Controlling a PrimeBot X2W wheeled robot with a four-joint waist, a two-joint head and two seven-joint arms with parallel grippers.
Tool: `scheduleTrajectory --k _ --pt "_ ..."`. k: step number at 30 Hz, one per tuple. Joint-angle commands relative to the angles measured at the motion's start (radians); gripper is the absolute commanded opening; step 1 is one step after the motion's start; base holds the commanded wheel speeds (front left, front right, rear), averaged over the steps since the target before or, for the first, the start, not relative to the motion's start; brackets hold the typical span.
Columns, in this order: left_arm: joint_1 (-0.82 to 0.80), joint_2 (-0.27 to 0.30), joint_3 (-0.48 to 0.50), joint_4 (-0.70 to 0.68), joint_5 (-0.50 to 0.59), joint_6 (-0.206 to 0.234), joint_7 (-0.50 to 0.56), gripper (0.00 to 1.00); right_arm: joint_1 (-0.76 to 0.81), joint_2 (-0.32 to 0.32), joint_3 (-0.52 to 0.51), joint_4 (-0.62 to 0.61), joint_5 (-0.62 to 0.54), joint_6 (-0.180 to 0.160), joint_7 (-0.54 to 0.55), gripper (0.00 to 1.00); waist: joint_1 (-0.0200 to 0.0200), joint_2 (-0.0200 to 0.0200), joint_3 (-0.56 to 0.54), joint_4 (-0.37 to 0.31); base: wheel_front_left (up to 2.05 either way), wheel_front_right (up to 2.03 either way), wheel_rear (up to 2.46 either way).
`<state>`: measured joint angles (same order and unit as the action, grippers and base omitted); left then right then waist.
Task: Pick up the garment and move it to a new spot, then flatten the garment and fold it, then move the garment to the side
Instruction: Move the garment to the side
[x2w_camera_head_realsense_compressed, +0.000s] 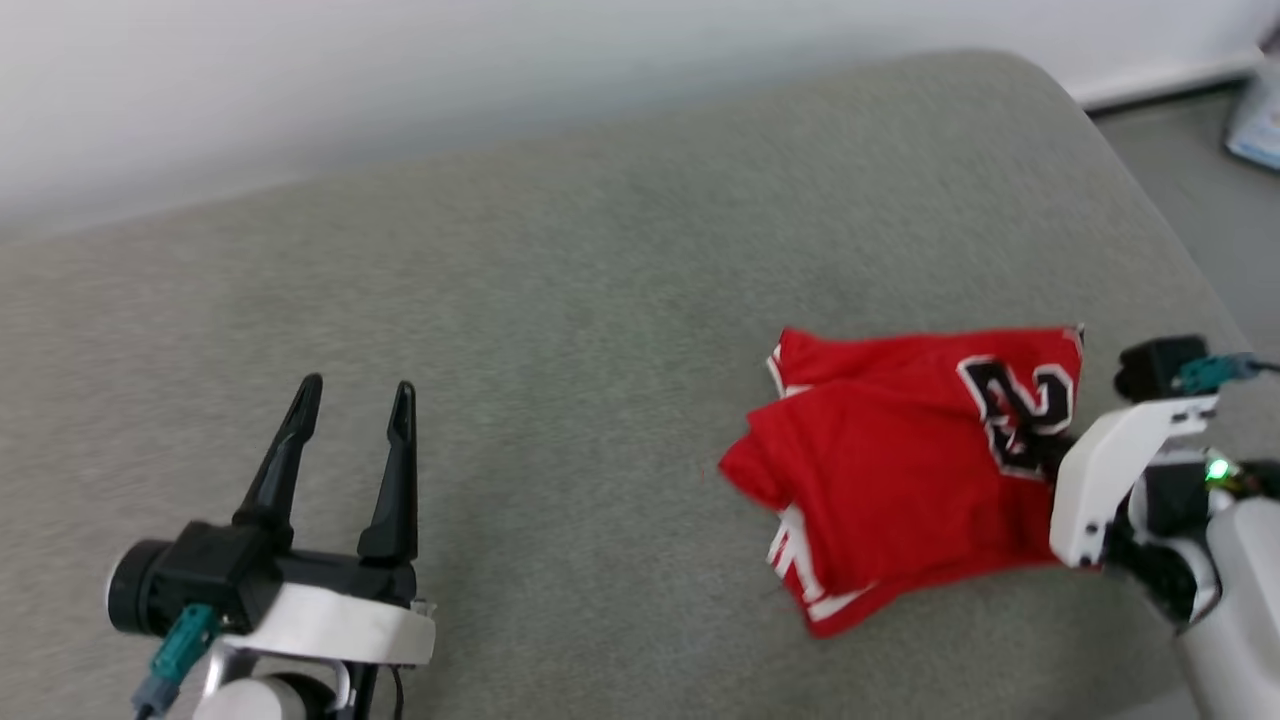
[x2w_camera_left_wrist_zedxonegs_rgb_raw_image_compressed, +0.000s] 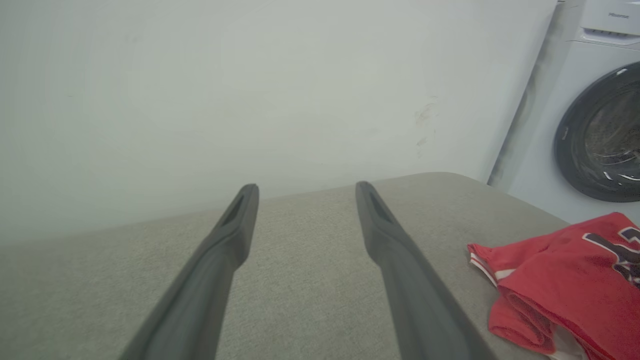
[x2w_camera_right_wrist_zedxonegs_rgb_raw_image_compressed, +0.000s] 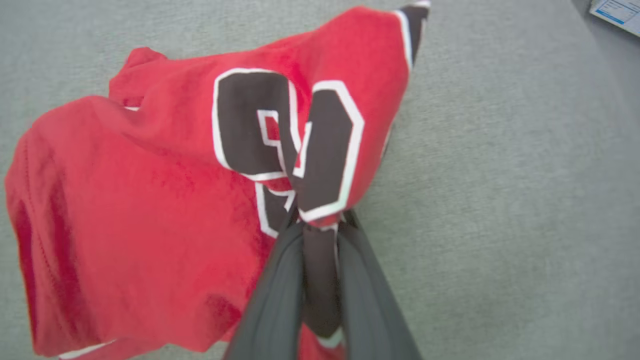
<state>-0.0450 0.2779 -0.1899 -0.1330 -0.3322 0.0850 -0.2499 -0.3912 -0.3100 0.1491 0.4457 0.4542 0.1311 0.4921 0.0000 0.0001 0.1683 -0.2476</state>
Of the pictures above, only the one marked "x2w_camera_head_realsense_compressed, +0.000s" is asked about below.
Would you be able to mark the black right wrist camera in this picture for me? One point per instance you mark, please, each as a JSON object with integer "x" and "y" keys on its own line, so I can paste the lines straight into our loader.
{"x": 1155, "y": 365}

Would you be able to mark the grey-green fabric sofa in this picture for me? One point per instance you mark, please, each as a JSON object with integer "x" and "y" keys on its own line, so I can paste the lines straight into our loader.
{"x": 600, "y": 300}

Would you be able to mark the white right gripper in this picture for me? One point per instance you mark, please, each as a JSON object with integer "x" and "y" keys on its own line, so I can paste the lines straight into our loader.
{"x": 1110, "y": 470}

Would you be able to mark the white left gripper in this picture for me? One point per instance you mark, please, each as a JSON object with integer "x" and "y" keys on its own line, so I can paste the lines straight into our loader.
{"x": 340, "y": 620}

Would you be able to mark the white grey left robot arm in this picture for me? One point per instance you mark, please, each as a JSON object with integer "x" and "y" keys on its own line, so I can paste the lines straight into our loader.
{"x": 270, "y": 695}

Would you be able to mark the red basketball jersey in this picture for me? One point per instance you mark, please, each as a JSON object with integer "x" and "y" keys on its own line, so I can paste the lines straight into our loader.
{"x": 880, "y": 470}

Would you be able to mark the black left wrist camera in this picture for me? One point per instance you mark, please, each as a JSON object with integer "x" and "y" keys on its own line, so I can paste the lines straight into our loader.
{"x": 195, "y": 580}

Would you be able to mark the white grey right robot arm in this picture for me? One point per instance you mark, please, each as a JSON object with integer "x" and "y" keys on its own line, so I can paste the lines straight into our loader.
{"x": 1225, "y": 590}

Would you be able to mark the white baseboard strip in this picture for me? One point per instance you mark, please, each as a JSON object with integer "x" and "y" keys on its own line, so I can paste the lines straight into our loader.
{"x": 1165, "y": 82}

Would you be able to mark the white and blue floor object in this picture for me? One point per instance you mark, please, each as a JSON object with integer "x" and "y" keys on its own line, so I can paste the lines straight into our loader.
{"x": 1258, "y": 120}

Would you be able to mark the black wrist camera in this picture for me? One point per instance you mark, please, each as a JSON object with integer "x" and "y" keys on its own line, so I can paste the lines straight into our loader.
{"x": 195, "y": 580}
{"x": 1155, "y": 365}

